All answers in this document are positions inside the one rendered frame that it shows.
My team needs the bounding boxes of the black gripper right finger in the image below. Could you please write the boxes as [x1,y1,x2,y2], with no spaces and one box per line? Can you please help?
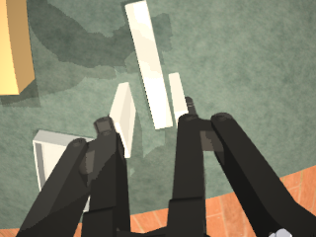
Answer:
[165,73,316,237]

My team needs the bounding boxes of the grey shallow open tray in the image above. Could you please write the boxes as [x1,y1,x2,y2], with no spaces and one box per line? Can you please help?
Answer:
[33,130,81,191]

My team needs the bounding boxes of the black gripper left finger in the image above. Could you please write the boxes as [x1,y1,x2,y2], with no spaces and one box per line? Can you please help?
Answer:
[16,82,135,237]

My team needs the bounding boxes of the white square stick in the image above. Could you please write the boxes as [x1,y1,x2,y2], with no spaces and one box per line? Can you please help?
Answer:
[125,0,173,128]

